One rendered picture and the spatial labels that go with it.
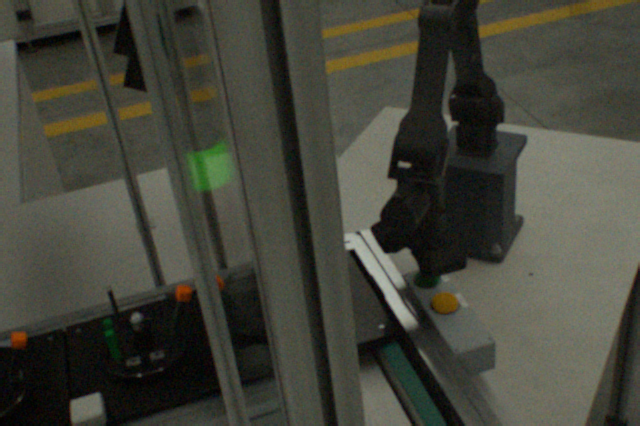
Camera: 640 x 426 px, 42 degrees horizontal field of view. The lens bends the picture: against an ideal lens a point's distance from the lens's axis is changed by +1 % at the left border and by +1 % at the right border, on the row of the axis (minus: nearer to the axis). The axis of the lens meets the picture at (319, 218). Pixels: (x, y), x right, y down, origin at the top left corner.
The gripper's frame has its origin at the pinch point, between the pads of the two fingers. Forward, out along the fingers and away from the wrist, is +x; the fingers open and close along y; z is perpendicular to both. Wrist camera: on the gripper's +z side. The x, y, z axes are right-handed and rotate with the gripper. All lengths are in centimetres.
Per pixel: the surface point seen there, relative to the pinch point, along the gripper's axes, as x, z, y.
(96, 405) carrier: 2, 55, 8
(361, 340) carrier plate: 3.3, 15.2, 9.8
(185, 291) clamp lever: -6.6, 38.8, -1.1
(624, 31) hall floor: 96, -224, -250
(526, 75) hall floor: 97, -156, -231
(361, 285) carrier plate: 3.2, 10.5, -2.5
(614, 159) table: 13, -59, -32
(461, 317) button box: 4.2, -1.3, 10.5
